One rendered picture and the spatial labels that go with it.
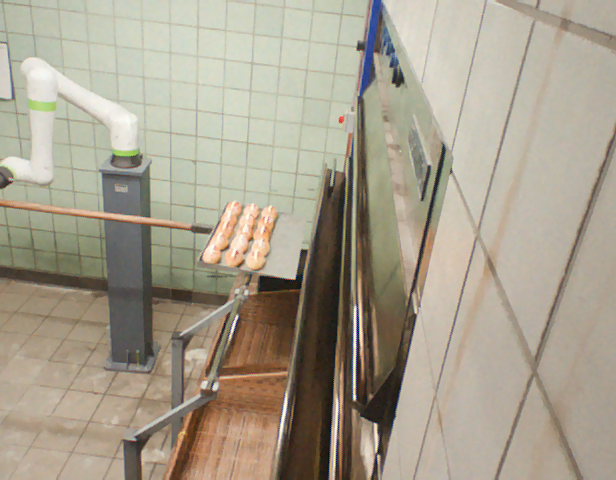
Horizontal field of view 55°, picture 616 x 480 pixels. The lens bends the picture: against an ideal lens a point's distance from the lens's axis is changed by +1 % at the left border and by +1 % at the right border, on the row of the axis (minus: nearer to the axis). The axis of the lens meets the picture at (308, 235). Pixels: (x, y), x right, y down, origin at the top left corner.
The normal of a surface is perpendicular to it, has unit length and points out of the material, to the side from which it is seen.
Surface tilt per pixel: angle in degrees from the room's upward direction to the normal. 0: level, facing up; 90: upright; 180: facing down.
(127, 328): 90
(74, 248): 90
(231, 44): 90
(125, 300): 90
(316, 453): 8
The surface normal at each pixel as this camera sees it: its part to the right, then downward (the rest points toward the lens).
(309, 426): 0.25, -0.86
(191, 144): -0.07, 0.44
